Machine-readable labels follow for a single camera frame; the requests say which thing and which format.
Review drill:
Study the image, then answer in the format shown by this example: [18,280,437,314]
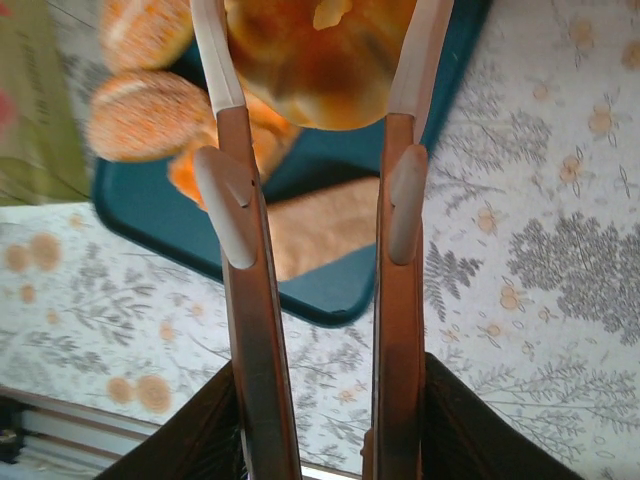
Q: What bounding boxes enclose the brown tongs with white tips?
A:
[189,0,456,480]

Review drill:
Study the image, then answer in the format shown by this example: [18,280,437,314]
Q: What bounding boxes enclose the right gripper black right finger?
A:
[422,351,587,480]

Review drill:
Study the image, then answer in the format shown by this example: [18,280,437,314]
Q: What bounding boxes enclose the long plain bread loaf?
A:
[264,174,382,282]

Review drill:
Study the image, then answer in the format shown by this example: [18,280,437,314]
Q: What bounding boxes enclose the sugar-coated oval bread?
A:
[86,69,215,164]
[98,0,195,72]

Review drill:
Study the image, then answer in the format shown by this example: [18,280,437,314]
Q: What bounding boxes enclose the long striped orange loaf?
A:
[167,89,302,211]

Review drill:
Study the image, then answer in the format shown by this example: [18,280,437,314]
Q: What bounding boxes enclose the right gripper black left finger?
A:
[94,360,247,480]

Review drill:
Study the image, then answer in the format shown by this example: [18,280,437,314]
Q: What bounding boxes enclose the white paper bag green print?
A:
[0,0,95,207]

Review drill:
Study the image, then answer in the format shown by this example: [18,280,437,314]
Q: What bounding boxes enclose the floral tablecloth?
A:
[0,0,640,480]

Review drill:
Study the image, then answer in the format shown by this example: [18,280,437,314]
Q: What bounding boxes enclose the aluminium front frame rail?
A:
[0,389,167,480]

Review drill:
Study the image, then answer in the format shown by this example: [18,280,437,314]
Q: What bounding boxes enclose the glazed round golden bun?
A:
[224,0,419,132]

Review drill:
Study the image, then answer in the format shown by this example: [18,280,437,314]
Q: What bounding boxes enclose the dark teal tray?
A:
[92,0,495,329]

